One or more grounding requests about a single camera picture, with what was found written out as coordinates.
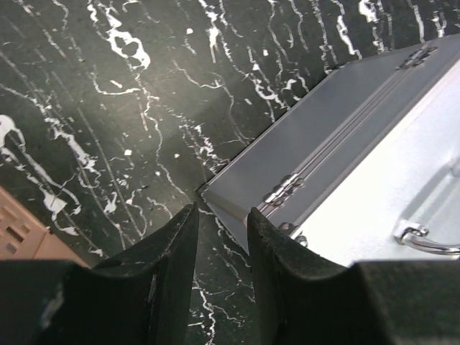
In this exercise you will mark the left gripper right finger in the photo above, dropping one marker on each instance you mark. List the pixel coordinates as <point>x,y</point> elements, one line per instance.
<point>303,298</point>

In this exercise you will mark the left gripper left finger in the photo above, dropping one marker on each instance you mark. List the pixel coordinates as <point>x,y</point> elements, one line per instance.
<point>139,296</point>

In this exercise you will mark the grey metal medicine case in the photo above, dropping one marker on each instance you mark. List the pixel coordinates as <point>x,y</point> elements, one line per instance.
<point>365,167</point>

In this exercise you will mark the orange plastic file organizer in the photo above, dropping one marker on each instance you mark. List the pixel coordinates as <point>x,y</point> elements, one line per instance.
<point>23,236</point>

